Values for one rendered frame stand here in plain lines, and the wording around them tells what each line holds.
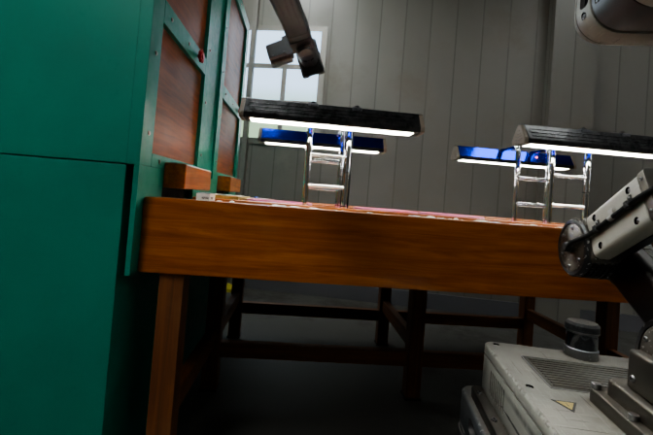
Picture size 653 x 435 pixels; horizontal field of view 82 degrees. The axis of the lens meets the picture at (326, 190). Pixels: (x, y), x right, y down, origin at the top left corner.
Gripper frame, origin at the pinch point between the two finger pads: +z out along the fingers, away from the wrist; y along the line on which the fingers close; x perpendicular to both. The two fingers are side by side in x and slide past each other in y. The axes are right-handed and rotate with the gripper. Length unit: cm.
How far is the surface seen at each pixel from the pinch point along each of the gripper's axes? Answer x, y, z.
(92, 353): -65, 62, -35
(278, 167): -58, -1, 192
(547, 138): 71, 40, 20
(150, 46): -34.3, -4.0, -33.6
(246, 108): -24.6, 5.1, 2.7
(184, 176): -42, 25, -17
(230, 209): -28, 38, -26
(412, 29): 77, -79, 190
